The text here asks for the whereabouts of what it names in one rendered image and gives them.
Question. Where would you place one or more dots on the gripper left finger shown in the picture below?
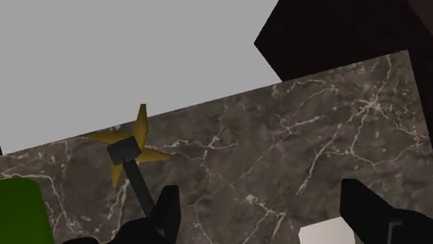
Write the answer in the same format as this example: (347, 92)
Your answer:
(165, 216)

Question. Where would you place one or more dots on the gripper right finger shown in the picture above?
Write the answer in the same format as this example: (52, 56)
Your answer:
(375, 216)

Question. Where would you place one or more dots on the green block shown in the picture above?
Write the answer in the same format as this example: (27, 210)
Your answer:
(20, 213)

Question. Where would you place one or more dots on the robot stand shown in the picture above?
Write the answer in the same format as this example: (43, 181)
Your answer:
(338, 33)

